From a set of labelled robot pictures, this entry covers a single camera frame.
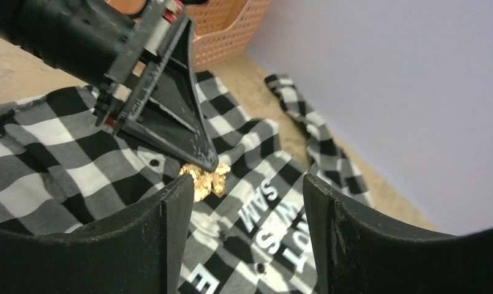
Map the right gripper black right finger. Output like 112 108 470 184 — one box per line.
303 174 493 293

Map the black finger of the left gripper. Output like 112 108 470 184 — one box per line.
116 18 219 172

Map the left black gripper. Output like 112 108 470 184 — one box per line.
0 1 185 129

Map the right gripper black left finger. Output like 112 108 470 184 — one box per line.
0 175 194 293

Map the gold glitter brooch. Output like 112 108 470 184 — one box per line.
179 162 231 203

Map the black white plaid shirt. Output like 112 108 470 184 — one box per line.
0 72 374 293

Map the orange plastic file organizer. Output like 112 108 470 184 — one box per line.
164 0 271 71

